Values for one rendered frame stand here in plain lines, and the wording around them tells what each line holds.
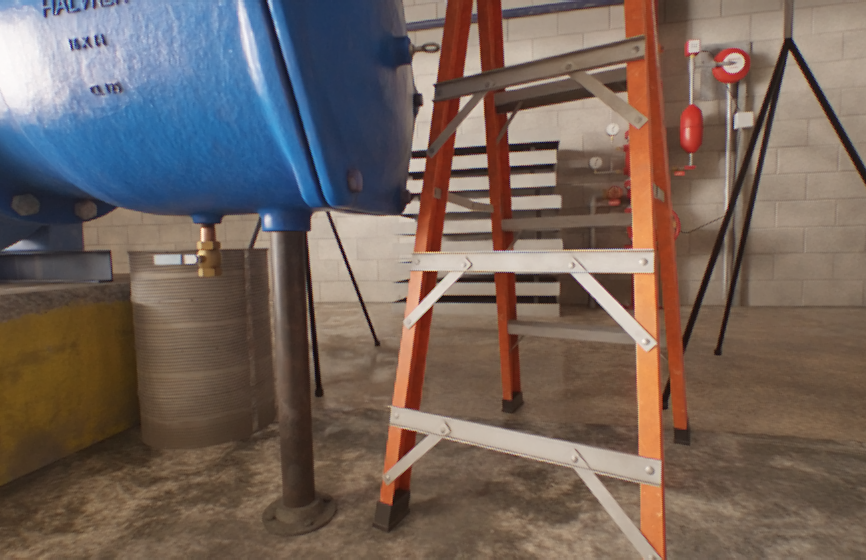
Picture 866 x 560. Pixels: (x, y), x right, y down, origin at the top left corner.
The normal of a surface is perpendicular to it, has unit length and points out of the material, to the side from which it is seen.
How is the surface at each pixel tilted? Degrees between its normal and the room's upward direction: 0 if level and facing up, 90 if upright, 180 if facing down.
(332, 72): 97
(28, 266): 90
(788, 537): 0
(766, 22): 90
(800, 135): 90
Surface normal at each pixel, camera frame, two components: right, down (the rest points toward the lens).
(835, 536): -0.02, -1.00
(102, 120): -0.18, 0.59
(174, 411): 0.00, 0.07
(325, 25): 0.88, 0.07
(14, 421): 0.97, 0.00
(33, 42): -0.29, 0.23
